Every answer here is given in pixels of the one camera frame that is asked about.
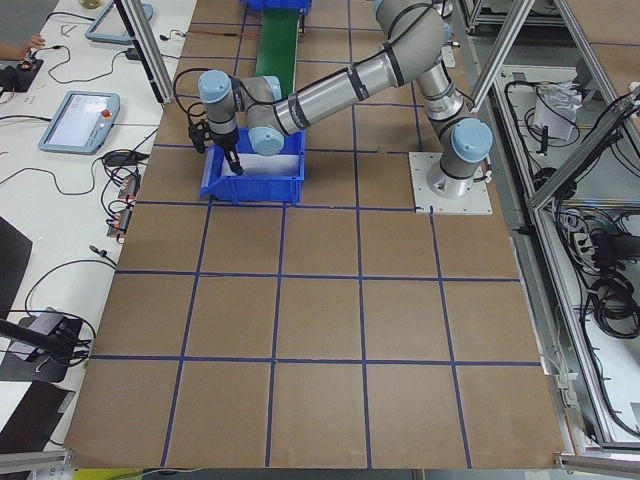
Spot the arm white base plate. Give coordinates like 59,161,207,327
408,152,493,216

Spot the teach pendant far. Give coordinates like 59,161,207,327
85,1,132,45

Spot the blue bin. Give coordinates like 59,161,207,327
247,0,312,14
199,128,306,204

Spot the white foam pad left bin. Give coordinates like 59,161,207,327
239,153,299,177

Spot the green conveyor belt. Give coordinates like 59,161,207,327
256,8,302,99

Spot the teach pendant near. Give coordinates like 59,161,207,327
38,91,120,155

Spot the blue bin left side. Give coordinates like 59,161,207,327
199,128,306,204

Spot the black power adapter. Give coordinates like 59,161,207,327
125,47,141,61

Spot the aluminium frame post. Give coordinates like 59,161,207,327
114,0,174,105

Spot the teach pendant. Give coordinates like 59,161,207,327
38,91,120,155
85,1,132,45

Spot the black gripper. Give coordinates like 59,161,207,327
188,118,244,175

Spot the blue bin right side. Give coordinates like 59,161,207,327
247,0,312,14

